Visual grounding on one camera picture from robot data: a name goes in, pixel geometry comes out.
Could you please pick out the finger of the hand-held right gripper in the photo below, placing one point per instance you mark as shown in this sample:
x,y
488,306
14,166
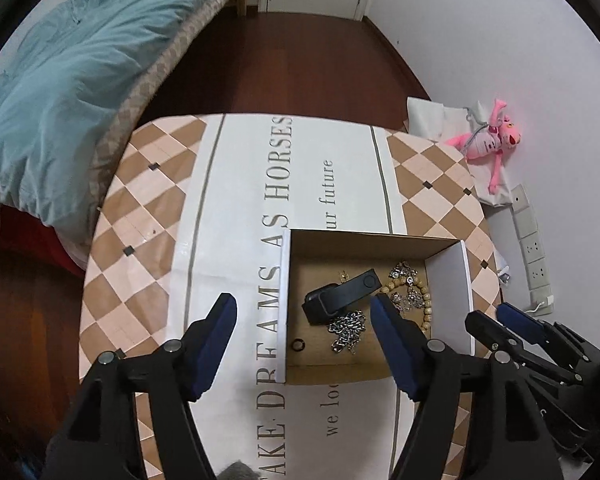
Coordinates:
x,y
520,322
490,332

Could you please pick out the white power strip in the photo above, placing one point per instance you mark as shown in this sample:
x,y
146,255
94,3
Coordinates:
x,y
530,240

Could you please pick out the white tote bag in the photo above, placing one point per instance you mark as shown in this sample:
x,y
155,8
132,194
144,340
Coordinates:
x,y
430,117

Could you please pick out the black carabiner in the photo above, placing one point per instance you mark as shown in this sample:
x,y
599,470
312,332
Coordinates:
x,y
345,292

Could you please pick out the small earring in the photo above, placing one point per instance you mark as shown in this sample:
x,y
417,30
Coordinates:
x,y
345,275

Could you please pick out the white charger plug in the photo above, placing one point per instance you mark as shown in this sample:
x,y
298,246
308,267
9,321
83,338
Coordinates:
x,y
544,302

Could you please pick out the bed with patterned mattress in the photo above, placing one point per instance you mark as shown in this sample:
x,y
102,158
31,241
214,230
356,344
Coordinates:
x,y
145,95

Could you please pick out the blue duvet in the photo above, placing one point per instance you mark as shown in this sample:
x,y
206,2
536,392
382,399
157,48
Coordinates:
x,y
70,85

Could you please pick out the checked brown tablecloth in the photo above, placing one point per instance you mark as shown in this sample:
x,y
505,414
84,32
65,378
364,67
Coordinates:
x,y
240,200

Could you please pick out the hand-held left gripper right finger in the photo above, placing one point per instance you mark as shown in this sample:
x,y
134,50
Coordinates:
x,y
395,350

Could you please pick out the pink plush toy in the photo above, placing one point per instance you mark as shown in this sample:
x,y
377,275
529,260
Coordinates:
x,y
485,145

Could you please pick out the white cardboard box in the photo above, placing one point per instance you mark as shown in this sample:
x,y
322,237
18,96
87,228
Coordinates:
x,y
450,280

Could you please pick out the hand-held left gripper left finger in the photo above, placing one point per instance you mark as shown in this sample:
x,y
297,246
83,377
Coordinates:
x,y
212,350

